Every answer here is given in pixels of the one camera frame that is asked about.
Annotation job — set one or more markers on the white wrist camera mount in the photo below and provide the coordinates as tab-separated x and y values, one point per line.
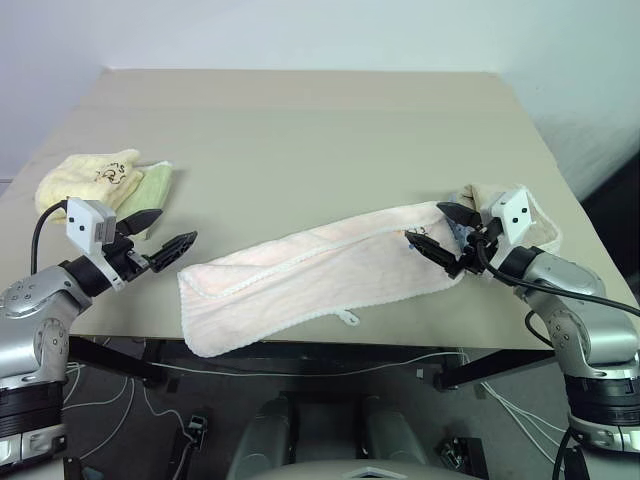
82	222
515	215

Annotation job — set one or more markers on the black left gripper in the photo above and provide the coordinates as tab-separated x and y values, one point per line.
125	257

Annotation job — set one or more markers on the black diagonal table brace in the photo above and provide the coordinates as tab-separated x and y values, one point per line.
490	370
115	360

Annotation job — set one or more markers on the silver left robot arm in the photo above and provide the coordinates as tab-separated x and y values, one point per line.
30	320

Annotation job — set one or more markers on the black floor bracket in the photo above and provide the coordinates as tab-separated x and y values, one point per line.
462	457
192	435

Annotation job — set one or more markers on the pink towel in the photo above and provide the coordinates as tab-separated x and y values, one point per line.
310	270

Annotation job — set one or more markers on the green towel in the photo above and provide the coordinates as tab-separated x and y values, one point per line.
150	187

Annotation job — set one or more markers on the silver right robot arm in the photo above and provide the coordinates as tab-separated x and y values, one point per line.
595	325

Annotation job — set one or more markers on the yellow embroidered towel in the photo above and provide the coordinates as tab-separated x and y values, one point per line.
80	175

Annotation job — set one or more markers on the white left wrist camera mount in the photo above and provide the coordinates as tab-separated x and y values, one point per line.
82	222

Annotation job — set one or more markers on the beige towel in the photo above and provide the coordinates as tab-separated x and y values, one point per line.
542	227

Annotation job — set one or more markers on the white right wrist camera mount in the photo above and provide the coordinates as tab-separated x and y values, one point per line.
515	215

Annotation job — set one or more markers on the dark grey rounded shape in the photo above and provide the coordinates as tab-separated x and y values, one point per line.
262	435
395	435

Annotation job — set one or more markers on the black table frame crossbar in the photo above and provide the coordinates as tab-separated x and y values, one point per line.
350	352

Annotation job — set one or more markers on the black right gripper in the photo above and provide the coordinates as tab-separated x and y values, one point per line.
470	260

